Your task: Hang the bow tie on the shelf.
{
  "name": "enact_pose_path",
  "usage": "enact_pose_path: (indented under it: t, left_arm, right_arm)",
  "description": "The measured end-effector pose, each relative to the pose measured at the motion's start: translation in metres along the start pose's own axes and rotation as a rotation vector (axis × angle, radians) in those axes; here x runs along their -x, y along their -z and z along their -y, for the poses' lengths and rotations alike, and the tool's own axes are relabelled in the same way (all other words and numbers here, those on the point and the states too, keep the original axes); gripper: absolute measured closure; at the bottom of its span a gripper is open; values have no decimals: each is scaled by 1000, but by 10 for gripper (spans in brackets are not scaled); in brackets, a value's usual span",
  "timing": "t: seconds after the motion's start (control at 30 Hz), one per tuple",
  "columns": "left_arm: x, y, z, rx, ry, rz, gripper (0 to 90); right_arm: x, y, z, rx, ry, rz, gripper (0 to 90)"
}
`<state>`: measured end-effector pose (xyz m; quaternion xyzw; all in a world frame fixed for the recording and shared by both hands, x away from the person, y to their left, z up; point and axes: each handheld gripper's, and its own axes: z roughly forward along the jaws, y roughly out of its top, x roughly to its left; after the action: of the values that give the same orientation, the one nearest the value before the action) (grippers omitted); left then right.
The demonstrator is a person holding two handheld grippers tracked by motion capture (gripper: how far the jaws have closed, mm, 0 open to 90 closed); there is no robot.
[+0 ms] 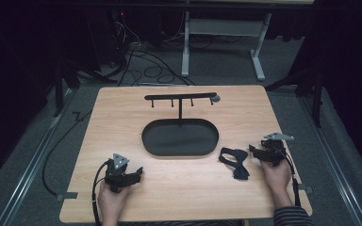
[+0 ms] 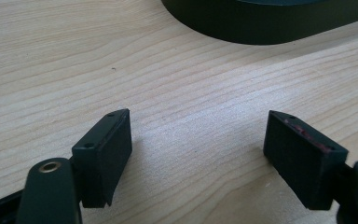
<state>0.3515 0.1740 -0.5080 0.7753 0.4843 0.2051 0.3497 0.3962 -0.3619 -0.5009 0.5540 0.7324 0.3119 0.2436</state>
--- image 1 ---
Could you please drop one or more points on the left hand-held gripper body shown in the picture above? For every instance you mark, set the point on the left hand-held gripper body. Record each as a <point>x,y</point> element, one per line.
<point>117,175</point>

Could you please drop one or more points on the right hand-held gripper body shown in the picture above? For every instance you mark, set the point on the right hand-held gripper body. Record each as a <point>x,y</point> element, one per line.
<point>275,150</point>

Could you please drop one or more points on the black bow tie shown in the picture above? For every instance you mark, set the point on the black bow tie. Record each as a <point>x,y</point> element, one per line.
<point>236,163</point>

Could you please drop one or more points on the black hook rack with tray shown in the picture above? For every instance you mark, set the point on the black hook rack with tray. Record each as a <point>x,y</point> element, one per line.
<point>180,138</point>

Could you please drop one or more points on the person's left hand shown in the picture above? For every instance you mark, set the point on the person's left hand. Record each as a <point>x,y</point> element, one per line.
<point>111,202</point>

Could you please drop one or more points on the person's right hand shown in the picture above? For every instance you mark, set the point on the person's right hand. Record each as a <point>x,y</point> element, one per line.
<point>276,179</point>

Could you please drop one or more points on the black metal stand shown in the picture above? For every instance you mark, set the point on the black metal stand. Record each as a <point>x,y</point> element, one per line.
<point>314,91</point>
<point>63,81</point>

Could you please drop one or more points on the grey table edge bracket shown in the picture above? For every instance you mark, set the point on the grey table edge bracket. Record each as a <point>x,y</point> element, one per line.
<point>306,189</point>
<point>66,196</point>

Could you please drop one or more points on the grey metal floor rail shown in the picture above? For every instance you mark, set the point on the grey metal floor rail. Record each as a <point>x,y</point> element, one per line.
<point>25,175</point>
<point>333,163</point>

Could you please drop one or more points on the white metal desk frame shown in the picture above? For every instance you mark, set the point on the white metal desk frame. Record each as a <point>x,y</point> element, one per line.
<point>223,28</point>

